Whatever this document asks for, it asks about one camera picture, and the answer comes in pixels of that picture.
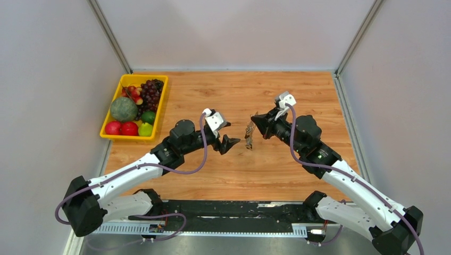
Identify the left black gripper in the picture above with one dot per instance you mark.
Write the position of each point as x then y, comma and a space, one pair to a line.
227, 143

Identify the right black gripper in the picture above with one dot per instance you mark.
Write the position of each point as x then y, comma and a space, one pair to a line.
266, 122

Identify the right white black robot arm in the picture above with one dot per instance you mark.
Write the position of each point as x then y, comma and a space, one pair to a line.
363, 197

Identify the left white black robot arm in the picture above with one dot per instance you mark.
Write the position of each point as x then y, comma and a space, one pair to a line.
123, 179

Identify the green lime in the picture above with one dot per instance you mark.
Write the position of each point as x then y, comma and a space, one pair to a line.
148, 117

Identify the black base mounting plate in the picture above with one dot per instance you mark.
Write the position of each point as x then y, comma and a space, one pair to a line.
236, 216

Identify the dark purple grape bunch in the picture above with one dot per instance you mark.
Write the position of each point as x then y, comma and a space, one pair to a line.
149, 98

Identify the right red apple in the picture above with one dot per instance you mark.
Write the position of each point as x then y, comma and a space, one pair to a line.
129, 129

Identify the red apple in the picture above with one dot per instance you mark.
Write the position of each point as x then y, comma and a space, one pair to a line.
129, 129
113, 128

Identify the green melon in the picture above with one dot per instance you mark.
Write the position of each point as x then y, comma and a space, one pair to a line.
123, 109

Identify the left red apple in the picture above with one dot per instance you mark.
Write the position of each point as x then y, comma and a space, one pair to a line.
113, 128

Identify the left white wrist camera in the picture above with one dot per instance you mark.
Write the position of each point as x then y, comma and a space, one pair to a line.
213, 119

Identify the aluminium frame rail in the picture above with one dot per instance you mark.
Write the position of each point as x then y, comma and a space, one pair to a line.
174, 216

